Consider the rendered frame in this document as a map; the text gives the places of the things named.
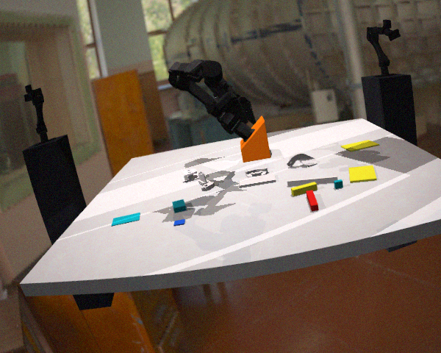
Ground yellow rectangular block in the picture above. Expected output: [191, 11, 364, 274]
[291, 182, 318, 196]

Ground red rectangular bar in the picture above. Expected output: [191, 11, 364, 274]
[306, 190, 319, 211]

